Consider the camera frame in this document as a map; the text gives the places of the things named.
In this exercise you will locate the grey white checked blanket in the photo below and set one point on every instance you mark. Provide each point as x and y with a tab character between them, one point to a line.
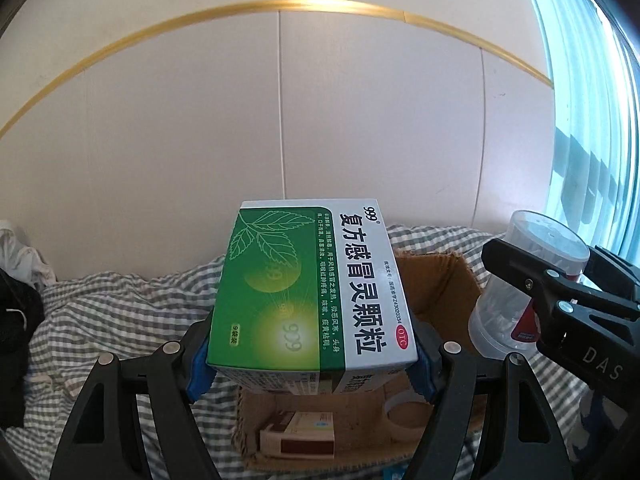
125	300

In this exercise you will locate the bright window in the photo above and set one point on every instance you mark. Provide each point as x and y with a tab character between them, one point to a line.
590	110

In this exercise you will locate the brown cardboard box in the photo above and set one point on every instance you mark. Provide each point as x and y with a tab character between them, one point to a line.
440	280

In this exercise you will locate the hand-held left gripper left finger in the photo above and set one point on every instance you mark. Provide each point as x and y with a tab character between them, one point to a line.
200	366

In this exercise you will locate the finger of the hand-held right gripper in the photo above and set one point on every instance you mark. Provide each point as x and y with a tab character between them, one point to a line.
520	265
612	270

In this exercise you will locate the gold wall trim strip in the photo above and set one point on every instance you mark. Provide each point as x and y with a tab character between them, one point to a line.
280	5

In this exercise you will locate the green white medicine box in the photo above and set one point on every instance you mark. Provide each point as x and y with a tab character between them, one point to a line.
280	300

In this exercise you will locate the white cloth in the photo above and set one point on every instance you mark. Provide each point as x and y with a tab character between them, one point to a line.
20	255

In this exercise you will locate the black cloth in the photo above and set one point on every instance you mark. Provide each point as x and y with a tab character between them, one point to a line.
17	335

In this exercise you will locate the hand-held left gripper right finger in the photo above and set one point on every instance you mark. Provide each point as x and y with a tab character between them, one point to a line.
423	371

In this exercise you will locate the clear plastic jar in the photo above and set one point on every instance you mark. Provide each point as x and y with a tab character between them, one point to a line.
500	310

